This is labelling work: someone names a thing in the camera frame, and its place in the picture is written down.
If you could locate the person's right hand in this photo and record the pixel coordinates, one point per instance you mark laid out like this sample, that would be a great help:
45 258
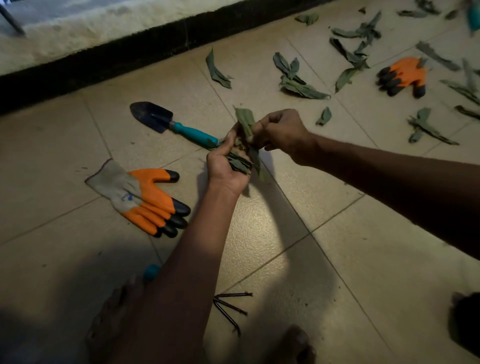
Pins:
287 131

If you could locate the person's left hand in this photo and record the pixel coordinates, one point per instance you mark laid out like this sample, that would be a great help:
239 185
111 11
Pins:
225 172

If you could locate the person's left forearm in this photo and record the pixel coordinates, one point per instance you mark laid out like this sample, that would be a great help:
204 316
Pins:
176 292

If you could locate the person's right forearm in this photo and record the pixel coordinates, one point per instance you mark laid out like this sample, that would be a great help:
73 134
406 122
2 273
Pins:
405 187

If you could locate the person's left foot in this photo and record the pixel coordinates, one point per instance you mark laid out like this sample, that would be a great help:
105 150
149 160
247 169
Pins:
112 318

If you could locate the orange black work glove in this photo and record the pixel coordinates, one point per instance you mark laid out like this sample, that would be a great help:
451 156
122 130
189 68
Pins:
407 71
150 195

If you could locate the black metal railing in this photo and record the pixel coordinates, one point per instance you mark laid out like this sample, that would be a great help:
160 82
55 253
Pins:
11 20

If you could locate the small black plastic pot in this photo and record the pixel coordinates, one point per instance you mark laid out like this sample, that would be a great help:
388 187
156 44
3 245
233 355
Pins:
467 322

